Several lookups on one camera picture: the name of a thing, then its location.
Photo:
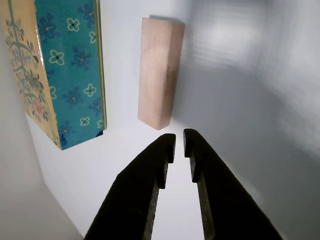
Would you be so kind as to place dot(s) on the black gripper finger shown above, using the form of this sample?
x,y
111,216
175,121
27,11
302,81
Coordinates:
x,y
225,200
135,195

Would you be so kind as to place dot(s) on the wooden Jenga block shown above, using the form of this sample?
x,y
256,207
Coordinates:
x,y
157,75

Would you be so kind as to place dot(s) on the yellow and blue floral box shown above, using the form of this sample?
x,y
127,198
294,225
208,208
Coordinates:
x,y
72,75

